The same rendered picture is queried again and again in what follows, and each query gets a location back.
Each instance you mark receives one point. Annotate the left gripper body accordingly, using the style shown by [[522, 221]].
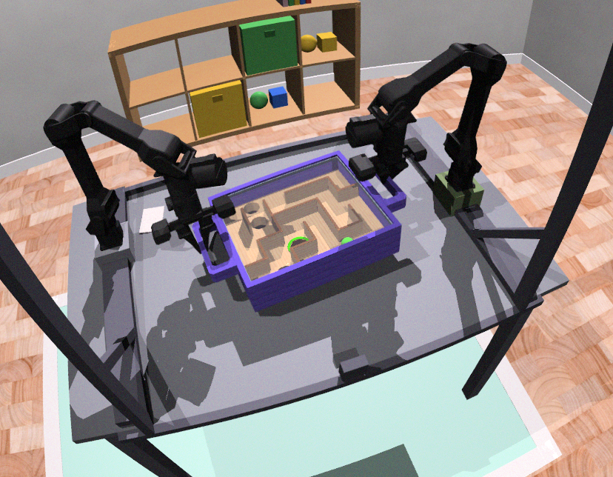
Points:
[[188, 208]]

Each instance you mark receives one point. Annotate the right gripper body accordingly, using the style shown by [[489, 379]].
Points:
[[387, 154]]

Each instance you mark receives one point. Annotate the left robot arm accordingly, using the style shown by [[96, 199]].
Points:
[[156, 148]]

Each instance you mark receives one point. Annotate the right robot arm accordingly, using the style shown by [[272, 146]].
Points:
[[401, 96]]

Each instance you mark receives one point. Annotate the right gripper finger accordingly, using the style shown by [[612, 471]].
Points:
[[383, 176], [395, 169]]

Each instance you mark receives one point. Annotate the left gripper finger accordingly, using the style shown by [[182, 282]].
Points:
[[205, 231], [191, 239]]

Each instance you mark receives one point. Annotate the purple wooden maze board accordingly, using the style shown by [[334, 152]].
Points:
[[302, 227]]

